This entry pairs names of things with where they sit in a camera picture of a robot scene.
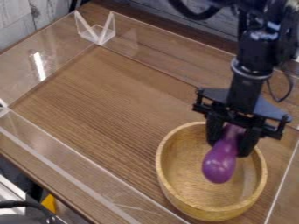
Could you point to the clear acrylic tray enclosure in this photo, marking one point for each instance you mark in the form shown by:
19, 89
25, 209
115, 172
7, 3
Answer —
86, 110

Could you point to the black and yellow device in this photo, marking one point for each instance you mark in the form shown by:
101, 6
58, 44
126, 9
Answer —
22, 210

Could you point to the purple toy eggplant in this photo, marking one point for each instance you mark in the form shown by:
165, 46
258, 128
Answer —
219, 162

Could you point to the brown wooden bowl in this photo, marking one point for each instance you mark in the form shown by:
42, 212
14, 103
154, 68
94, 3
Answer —
197, 197

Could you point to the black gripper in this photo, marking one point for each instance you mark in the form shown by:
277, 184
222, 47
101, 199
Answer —
242, 106

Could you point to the clear acrylic corner bracket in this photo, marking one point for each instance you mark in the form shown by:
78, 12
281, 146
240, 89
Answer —
98, 34

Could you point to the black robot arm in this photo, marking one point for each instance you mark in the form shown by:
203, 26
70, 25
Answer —
268, 45

